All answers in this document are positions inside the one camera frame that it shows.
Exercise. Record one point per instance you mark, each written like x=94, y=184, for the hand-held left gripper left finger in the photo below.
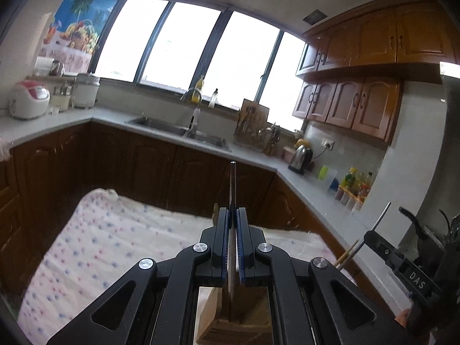
x=225, y=248

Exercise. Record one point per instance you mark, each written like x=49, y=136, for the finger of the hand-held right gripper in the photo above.
x=377, y=242

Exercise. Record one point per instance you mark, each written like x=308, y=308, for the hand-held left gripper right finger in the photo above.
x=240, y=248

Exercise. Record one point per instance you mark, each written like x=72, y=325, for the wooden chopstick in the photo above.
x=344, y=258
x=350, y=253

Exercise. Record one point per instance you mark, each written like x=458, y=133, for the wooden utensil holder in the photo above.
x=251, y=312

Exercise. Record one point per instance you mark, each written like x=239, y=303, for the person's right hand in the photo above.
x=403, y=319

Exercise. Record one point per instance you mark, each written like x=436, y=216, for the black wok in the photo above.
x=413, y=219

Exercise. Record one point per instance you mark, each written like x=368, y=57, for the spice jar rack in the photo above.
x=346, y=197

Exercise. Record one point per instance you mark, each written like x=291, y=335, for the red cap sauce bottle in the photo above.
x=363, y=187

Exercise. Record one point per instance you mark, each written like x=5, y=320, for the cooking oil bottle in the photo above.
x=350, y=179

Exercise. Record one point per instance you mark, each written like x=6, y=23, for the green cup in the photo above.
x=323, y=172

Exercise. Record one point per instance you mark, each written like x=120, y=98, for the steel electric kettle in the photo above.
x=302, y=158

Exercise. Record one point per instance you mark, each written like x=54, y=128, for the wooden base cabinets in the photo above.
x=143, y=172

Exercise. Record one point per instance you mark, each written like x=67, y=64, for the knife rack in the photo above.
x=271, y=140

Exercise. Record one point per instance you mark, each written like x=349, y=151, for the white floral tablecloth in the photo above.
x=107, y=244

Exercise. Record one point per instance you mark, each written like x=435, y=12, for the wooden cutting board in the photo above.
x=251, y=115

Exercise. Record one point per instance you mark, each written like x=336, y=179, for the wooden upper cabinets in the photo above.
x=377, y=107

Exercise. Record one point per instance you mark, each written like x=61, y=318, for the steel sink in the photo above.
x=158, y=124

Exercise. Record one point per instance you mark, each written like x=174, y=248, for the clear pump bottle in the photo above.
x=213, y=99

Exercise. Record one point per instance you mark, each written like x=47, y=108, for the chrome faucet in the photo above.
x=187, y=93

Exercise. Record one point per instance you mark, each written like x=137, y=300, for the yellow bottle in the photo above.
x=199, y=88

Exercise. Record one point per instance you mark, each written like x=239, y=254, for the grey kitchen countertop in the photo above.
x=107, y=116

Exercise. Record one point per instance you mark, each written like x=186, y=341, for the kitchen window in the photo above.
x=187, y=43

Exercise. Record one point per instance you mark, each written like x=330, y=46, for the white electric pot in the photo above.
x=86, y=91

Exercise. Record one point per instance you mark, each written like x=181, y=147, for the white plastic container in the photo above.
x=61, y=102

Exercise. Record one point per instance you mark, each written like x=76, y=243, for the ceiling vent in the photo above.
x=314, y=17

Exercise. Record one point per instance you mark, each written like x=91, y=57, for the lace cloth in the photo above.
x=4, y=149

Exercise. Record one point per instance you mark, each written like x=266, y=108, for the pink and white rice cooker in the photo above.
x=28, y=100

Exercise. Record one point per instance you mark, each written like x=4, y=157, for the white wall outlet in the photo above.
x=327, y=144

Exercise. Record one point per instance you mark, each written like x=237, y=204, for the tropical fruit wall poster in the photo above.
x=82, y=10

